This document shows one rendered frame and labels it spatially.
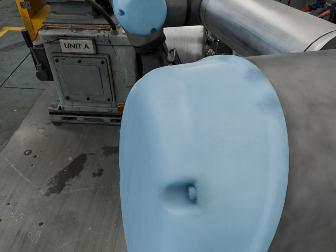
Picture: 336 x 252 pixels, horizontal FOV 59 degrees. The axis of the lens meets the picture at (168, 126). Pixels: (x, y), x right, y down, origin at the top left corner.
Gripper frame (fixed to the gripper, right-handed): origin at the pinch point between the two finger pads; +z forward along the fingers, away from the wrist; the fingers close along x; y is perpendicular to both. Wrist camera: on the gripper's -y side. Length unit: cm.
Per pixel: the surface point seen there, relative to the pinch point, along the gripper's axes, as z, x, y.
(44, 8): -25, 42, 44
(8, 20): 18, 254, 302
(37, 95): 55, 159, 147
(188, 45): -2.5, -2.3, 30.4
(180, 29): -6.6, -0.8, 34.1
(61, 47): -16.8, 33.6, 25.7
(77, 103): 4.3, 41.9, 26.8
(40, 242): 13.7, 43.0, -20.6
